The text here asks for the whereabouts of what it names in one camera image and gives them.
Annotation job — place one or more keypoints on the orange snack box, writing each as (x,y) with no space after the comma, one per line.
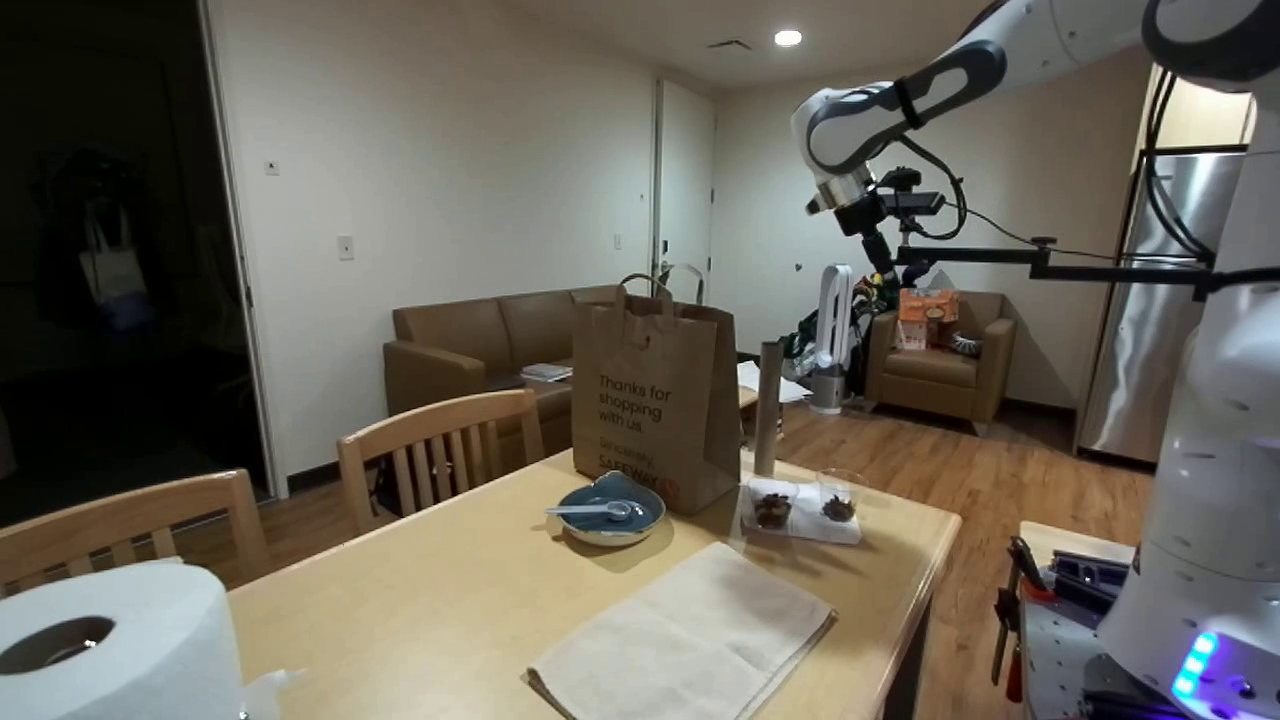
(920,323)

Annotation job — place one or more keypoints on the light grey spoon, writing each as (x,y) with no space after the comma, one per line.
(602,511)

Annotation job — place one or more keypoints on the stainless steel refrigerator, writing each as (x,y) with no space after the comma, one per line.
(1134,344)

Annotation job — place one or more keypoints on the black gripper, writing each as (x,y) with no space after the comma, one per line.
(876,223)

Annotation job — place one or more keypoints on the round ceiling light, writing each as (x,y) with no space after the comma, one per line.
(790,39)

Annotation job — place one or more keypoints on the white crumpled cloth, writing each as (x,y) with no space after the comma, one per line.
(794,391)

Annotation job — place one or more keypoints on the beige wall cabinet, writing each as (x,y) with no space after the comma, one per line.
(1200,114)

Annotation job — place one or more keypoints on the light wooden chair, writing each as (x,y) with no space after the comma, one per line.
(441,420)
(134,512)

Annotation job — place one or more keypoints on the white paper towel roll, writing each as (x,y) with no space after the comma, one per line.
(147,653)

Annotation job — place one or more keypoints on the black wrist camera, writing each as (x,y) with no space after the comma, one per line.
(914,200)

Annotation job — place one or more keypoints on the brown armchair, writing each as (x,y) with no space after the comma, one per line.
(932,382)

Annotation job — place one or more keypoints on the wooden cart top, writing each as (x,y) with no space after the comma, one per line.
(1083,538)

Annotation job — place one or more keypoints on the brown paper shopping bag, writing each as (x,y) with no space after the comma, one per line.
(652,402)

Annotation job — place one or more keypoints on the ceiling air vent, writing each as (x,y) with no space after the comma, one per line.
(730,47)

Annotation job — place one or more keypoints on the black mounting bracket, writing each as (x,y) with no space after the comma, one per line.
(1086,582)

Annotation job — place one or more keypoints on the orange black clamp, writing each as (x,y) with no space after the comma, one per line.
(1011,647)
(1026,563)

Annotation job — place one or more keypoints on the chocolate muffin in clear cup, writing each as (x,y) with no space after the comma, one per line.
(768,511)
(838,511)

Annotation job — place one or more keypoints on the white tote bag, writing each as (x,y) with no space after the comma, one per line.
(112,274)

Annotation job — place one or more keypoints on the black boom bar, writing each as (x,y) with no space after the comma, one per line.
(1104,274)

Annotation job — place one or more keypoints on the white closet door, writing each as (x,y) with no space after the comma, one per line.
(683,184)

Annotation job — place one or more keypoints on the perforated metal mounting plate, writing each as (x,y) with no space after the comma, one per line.
(1053,665)

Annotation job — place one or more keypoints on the white standing appliance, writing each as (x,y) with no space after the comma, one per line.
(833,323)

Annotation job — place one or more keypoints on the brown sofa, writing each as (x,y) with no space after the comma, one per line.
(467,333)

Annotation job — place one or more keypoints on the small dark bag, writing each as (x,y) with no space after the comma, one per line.
(962,343)

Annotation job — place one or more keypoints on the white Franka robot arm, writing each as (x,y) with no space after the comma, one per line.
(1065,27)

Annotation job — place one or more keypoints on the white cushion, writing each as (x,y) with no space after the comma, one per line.
(544,372)

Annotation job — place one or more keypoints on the dark blue bowl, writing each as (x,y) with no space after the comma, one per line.
(643,530)

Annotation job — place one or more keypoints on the beige paper napkin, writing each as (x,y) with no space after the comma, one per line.
(693,640)

